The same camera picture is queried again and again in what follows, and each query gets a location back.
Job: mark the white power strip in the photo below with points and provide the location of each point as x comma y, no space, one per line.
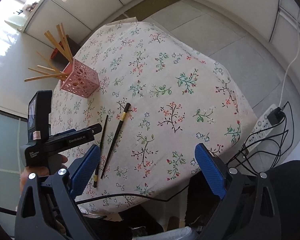
260,131

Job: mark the black power adapter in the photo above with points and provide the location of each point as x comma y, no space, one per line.
276,116

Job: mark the floral tablecloth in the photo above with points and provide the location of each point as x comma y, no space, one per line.
179,98

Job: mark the left hand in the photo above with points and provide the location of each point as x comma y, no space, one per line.
39,171

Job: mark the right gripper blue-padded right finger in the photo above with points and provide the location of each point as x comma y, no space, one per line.
248,208

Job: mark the black chopstick with gold band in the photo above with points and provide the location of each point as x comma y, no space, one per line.
115,137

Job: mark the pink perforated utensil basket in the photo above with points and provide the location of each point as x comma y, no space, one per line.
81,79

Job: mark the white kitchen cabinets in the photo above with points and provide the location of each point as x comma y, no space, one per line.
271,20

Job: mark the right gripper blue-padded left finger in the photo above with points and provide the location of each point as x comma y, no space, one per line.
47,208

